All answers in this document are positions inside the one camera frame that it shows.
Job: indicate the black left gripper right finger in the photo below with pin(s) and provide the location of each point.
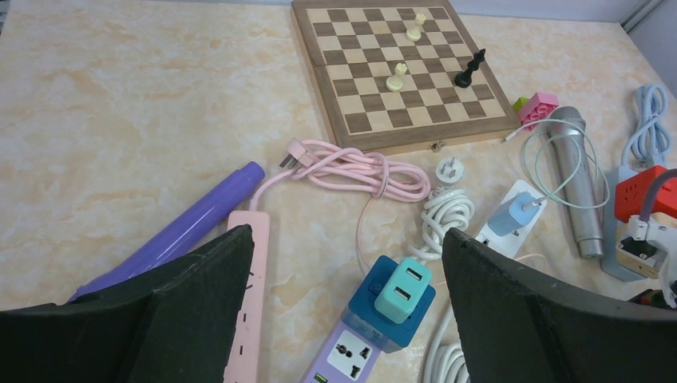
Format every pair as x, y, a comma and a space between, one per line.
517, 324

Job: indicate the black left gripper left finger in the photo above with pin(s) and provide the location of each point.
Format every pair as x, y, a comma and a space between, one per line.
175, 323

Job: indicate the light blue charger plug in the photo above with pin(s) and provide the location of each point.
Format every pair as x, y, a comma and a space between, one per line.
514, 214

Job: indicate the teal charger plug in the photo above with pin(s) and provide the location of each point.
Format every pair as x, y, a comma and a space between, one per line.
407, 287

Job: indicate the wooden cube socket adapter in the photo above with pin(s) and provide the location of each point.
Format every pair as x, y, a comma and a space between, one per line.
638, 257

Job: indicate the blue cube socket adapter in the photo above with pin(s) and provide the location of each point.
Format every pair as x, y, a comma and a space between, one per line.
361, 315

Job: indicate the red cube socket adapter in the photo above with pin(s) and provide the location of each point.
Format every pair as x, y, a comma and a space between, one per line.
631, 194

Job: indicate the white power strip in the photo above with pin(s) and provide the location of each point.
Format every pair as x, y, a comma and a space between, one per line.
510, 244

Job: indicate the pink power strip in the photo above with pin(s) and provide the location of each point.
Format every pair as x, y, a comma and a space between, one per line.
244, 358

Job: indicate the purple microphone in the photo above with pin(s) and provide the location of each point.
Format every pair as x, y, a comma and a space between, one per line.
184, 232

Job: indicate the purple power strip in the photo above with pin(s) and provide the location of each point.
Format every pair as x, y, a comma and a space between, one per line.
344, 357

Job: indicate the silver microphone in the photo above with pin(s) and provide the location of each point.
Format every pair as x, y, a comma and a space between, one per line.
566, 131

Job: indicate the pink toy brick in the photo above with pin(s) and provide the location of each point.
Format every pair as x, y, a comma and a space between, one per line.
537, 107

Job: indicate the black chess king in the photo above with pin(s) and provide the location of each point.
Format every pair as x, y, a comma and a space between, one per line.
464, 79

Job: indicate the cream chess piece near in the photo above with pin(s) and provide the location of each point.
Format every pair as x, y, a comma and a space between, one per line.
395, 82

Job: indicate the cream chess piece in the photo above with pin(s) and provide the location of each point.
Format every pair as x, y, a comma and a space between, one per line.
414, 33
395, 82

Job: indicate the wooden chessboard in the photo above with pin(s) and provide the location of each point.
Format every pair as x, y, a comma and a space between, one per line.
384, 75

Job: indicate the cream chess piece far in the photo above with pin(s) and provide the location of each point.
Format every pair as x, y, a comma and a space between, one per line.
414, 33

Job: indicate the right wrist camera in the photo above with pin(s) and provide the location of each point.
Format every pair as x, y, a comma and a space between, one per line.
662, 236

